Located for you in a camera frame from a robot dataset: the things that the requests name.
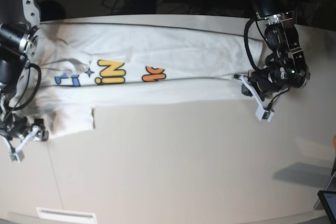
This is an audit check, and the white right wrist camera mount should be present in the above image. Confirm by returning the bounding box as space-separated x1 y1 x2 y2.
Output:
7 126 42 163

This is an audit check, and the white printed T-shirt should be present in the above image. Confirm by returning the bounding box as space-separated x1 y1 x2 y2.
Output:
25 23 251 138

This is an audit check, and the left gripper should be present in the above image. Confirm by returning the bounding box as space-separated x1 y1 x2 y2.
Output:
241 67 290 98

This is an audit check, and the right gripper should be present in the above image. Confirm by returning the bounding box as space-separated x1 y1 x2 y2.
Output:
1 115 49 142

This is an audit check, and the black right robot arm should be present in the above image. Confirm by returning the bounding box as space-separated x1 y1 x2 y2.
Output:
1 0 48 142

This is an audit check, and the tablet screen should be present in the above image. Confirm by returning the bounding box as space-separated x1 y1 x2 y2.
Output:
314 190 335 224

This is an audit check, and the white label on table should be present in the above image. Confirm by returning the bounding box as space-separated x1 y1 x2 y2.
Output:
36 207 98 223

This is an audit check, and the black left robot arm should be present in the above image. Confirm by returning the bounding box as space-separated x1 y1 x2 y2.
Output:
243 0 310 100

